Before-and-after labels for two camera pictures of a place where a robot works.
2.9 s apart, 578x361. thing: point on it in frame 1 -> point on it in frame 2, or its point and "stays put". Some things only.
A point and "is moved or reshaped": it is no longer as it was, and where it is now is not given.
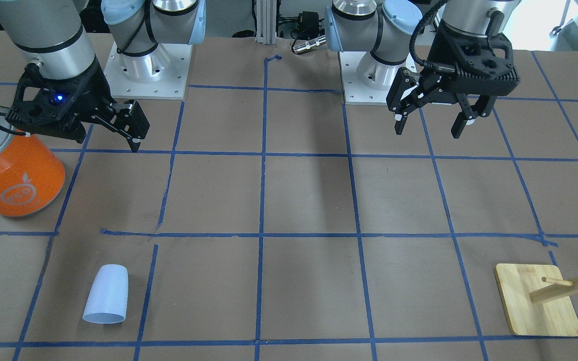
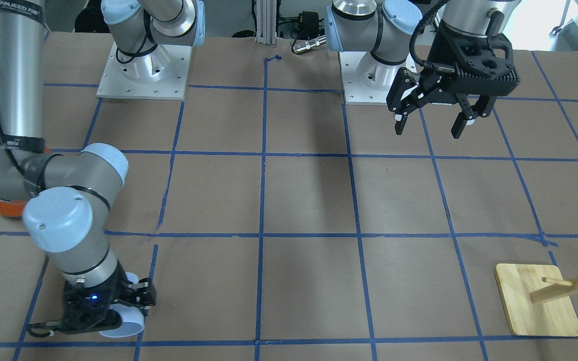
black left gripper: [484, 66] stays put
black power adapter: [309, 24] stays put
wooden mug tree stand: [538, 301] stays put
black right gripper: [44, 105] -> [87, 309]
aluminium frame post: [266, 22] stays put
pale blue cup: [107, 302] is moved or reshaped
